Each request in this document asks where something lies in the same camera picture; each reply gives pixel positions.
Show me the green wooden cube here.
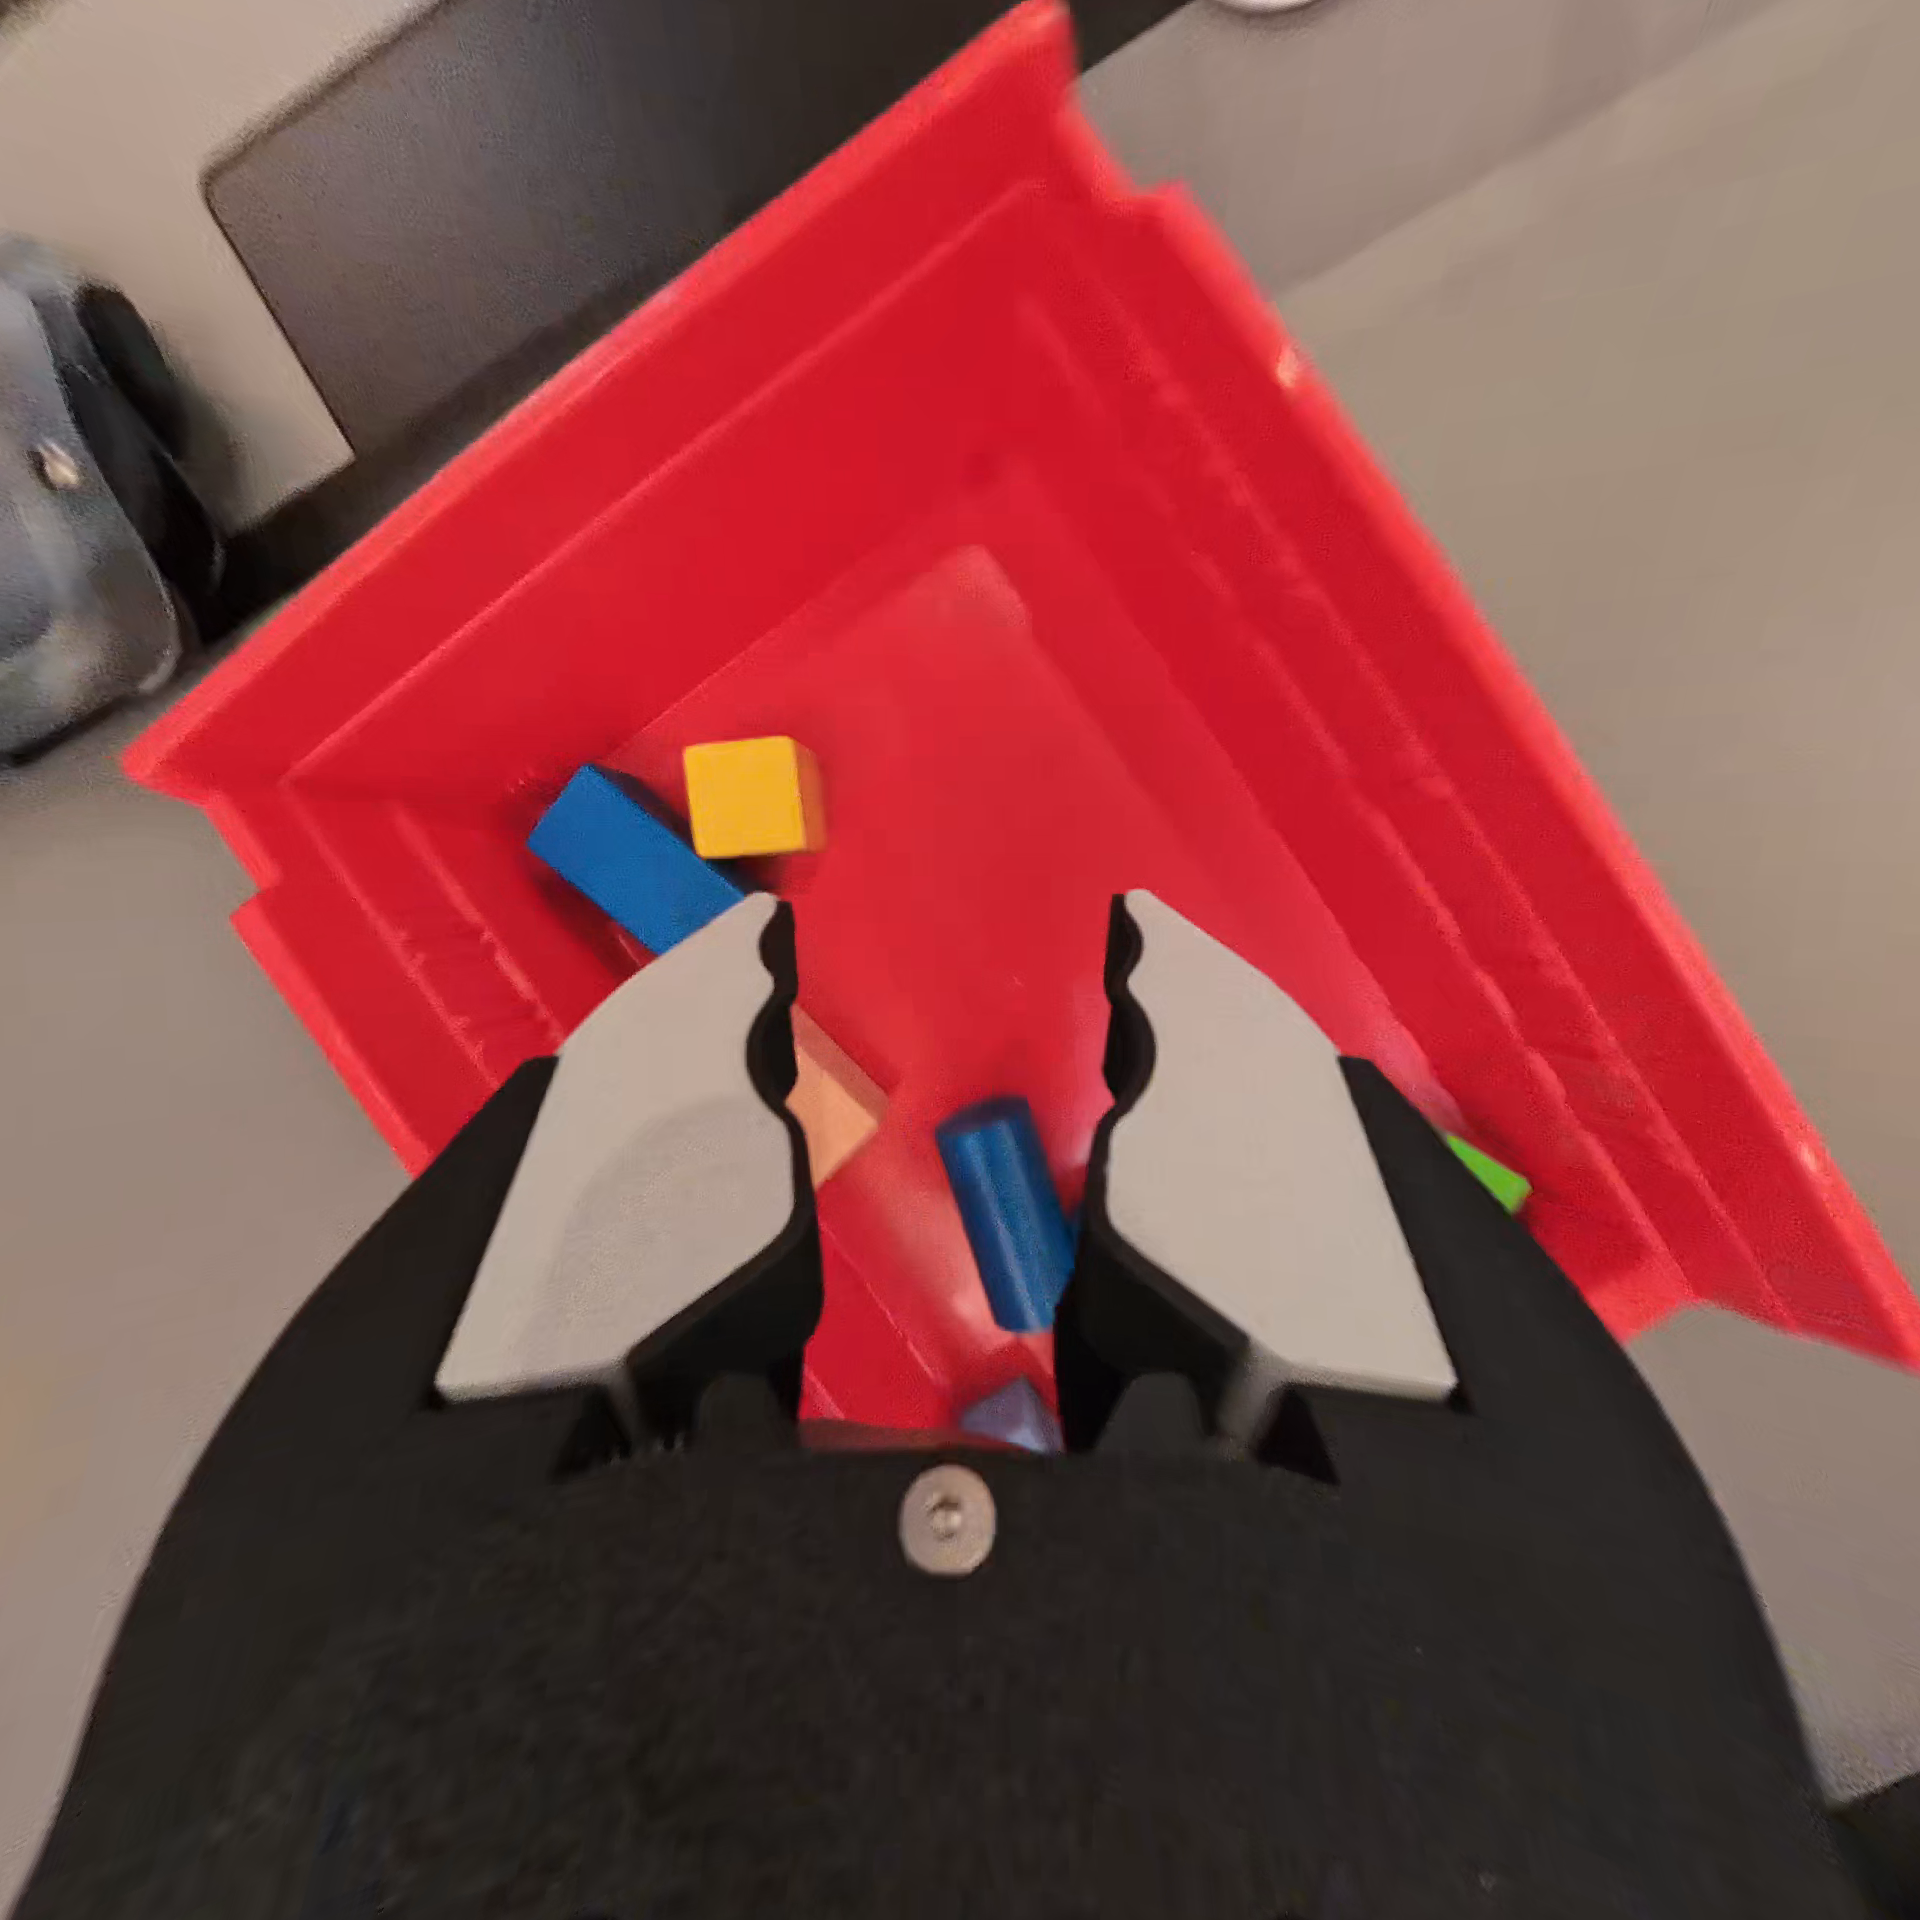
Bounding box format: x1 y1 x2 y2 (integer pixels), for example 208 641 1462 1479
1441 1137 1537 1222

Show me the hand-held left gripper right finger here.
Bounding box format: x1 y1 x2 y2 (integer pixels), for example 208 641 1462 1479
1056 890 1462 1409

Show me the natural wooden block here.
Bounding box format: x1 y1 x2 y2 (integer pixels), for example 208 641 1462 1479
787 1006 893 1191

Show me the grey bag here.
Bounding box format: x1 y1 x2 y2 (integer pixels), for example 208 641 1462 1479
0 241 232 771

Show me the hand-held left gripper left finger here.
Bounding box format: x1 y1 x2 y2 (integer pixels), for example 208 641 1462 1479
440 893 830 1406

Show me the red plastic bin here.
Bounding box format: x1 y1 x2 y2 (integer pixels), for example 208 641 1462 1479
121 0 1920 1431

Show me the blue wooden cylinder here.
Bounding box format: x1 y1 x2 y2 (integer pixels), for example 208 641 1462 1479
957 1376 1061 1457
936 1095 1086 1339

